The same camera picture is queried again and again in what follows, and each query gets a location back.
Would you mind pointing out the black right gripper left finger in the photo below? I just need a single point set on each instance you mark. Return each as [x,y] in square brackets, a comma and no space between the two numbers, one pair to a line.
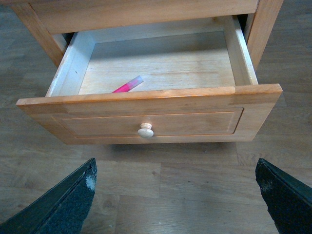
[62,209]

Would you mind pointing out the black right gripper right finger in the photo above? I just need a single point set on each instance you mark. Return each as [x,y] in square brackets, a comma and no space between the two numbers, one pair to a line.
[289,201]

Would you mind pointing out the pink marker with white cap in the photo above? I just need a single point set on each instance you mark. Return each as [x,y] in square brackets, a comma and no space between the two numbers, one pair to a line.
[129,85]

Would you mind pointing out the wooden drawer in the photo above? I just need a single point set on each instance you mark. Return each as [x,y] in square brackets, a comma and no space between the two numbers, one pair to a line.
[199,86]

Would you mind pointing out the light wooden drawer knob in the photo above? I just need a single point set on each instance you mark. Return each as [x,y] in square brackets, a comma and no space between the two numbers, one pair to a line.
[145,130]

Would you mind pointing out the wooden nightstand cabinet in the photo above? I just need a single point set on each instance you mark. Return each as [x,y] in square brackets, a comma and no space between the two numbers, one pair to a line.
[48,20]

